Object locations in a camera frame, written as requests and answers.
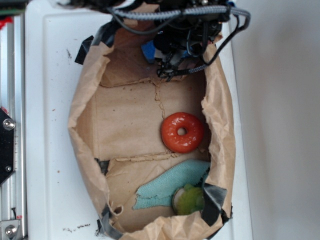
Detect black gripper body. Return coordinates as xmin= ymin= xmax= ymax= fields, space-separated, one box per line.
xmin=153 ymin=13 xmax=223 ymax=78

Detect blue sponge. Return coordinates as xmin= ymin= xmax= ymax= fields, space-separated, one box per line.
xmin=140 ymin=40 xmax=156 ymax=64

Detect red toy donut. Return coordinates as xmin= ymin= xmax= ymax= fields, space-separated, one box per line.
xmin=161 ymin=112 xmax=204 ymax=154

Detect teal cloth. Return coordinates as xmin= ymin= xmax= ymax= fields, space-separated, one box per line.
xmin=132 ymin=159 xmax=210 ymax=210

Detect green toy vegetable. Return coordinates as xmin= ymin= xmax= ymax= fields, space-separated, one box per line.
xmin=171 ymin=183 xmax=205 ymax=216

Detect white plastic tray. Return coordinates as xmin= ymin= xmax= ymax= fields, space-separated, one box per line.
xmin=23 ymin=0 xmax=254 ymax=240

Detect grey braided cable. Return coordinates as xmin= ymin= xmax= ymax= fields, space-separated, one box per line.
xmin=107 ymin=4 xmax=251 ymax=76

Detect aluminium frame rail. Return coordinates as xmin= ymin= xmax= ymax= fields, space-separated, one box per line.
xmin=0 ymin=14 xmax=28 ymax=240

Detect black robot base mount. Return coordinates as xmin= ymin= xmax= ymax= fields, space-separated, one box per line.
xmin=0 ymin=107 xmax=16 ymax=186

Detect aluminium corner bracket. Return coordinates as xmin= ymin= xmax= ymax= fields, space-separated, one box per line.
xmin=0 ymin=219 xmax=22 ymax=240

